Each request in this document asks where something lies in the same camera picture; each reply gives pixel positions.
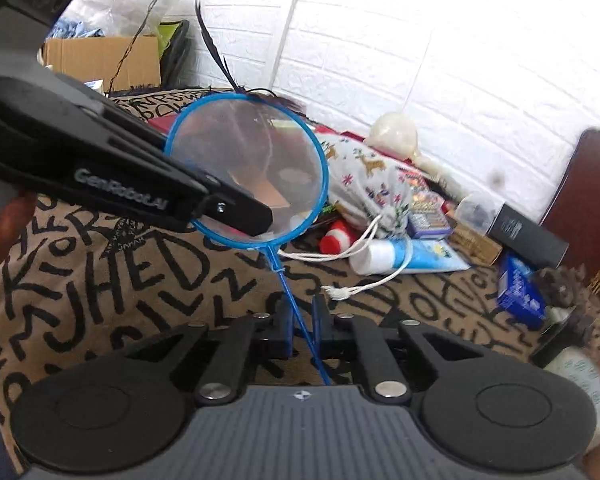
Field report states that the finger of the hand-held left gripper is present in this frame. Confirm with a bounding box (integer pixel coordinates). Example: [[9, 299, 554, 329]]
[[189, 179, 274, 237]]

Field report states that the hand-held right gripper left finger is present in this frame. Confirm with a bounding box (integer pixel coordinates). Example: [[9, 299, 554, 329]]
[[111, 304, 294, 407]]

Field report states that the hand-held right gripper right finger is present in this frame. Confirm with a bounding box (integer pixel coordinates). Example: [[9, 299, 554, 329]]
[[311, 293, 483, 404]]

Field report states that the blue hand net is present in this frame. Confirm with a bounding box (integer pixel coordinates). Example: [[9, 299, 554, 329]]
[[164, 92, 333, 387]]

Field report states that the person's left hand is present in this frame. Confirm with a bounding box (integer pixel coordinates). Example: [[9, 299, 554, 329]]
[[0, 191, 38, 281]]

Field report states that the open brown cardboard box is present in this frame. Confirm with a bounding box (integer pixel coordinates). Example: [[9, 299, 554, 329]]
[[41, 34, 162, 95]]

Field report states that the red capped small bottle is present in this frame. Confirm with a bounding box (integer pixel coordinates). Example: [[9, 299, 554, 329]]
[[319, 221, 354, 257]]

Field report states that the blue crumpled cloth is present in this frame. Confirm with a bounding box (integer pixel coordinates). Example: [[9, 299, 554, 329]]
[[54, 19, 103, 42]]

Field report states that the white blue toothpaste tube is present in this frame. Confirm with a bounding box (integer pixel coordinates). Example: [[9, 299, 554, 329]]
[[349, 237, 472, 277]]

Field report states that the letter print mat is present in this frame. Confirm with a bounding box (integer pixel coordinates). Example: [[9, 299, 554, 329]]
[[0, 85, 600, 480]]

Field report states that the black green bag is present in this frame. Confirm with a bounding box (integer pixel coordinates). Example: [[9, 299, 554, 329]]
[[156, 19, 192, 88]]

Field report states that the colourful blue packet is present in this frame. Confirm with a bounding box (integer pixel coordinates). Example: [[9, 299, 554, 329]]
[[404, 189, 454, 240]]

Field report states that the long black feather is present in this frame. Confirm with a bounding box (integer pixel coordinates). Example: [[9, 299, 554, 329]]
[[194, 0, 306, 113]]

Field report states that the cream round bulb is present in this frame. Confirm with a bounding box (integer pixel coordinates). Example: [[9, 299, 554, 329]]
[[367, 112, 422, 159]]

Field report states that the small brown box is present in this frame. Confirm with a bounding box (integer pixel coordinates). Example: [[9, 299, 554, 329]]
[[451, 224, 504, 267]]

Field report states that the clear plastic cup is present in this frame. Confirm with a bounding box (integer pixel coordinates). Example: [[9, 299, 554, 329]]
[[454, 191, 499, 227]]

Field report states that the blue printed box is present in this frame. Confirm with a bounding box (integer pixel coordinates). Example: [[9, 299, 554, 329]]
[[496, 251, 549, 332]]

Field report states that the black rectangular box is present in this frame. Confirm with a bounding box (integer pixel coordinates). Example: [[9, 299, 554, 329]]
[[486, 203, 569, 269]]

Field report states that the black power adapter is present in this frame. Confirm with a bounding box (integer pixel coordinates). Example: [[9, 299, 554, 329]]
[[529, 324, 581, 370]]

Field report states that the grey hair clip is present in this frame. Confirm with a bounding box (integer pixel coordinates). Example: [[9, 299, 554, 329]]
[[534, 265, 589, 312]]

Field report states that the patterned clear tape roll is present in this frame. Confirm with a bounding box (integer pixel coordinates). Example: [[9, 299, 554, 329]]
[[556, 346, 600, 443]]

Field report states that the dark wooden board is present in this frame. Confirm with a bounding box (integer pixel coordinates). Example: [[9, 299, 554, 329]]
[[539, 127, 600, 283]]

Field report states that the hanging black cord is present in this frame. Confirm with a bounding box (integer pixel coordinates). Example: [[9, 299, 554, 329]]
[[106, 0, 193, 97]]

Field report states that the reindeer print drawstring bag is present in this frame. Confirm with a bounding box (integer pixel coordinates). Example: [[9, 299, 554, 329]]
[[278, 132, 417, 302]]

